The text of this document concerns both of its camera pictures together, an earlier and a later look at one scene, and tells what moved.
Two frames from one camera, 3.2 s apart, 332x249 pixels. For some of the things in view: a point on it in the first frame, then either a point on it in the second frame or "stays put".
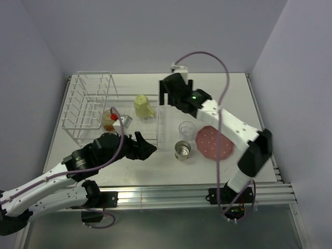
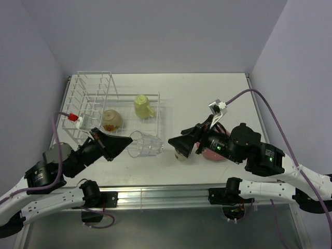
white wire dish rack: x=94 y=108 stays put
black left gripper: x=140 y=149 to x=112 y=145
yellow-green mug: x=141 y=110 stays put
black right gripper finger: x=163 y=88 to x=199 y=127
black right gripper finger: x=190 y=83 to x=183 y=143
